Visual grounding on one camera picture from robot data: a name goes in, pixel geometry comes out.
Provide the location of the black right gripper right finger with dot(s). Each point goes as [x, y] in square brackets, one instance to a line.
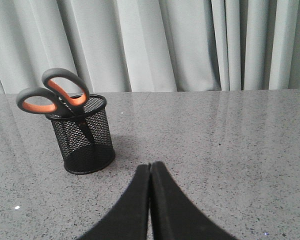
[173, 215]

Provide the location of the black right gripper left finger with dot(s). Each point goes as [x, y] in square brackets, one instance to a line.
[128, 218]

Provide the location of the grey orange handled scissors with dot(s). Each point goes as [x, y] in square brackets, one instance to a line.
[62, 104]

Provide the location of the black mesh metal bucket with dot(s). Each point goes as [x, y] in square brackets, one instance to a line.
[85, 140]

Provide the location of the grey pleated curtain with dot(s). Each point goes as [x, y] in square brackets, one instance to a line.
[152, 45]

